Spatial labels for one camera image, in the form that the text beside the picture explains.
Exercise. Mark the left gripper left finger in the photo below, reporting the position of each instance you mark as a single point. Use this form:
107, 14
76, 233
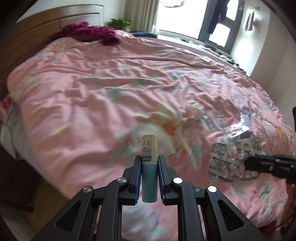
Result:
135, 178

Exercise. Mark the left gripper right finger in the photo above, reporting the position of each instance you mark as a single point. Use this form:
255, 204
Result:
164, 180

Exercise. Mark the green cream lip balm tube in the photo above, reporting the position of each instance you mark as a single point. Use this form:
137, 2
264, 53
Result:
149, 168

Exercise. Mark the silver printed foil packet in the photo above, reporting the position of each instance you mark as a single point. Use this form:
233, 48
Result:
226, 162

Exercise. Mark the purple ovo look box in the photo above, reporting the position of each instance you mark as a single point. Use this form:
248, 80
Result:
241, 129

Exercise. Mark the pink floral duvet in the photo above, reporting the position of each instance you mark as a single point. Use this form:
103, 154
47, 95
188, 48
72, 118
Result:
85, 107

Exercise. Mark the grey bed sheet mattress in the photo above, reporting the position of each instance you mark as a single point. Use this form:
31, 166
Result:
13, 135

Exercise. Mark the red floral pillow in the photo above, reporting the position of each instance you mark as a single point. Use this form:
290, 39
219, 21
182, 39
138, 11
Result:
7, 105

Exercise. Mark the potted green plant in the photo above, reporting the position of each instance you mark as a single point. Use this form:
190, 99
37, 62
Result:
120, 24

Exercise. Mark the beige curtain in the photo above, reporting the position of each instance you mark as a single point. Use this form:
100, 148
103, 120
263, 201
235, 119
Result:
142, 14

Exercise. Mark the maroon cloth on bed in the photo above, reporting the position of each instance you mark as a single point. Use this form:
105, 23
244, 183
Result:
84, 33

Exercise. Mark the wooden headboard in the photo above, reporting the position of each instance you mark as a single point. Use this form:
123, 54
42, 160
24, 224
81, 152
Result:
33, 33

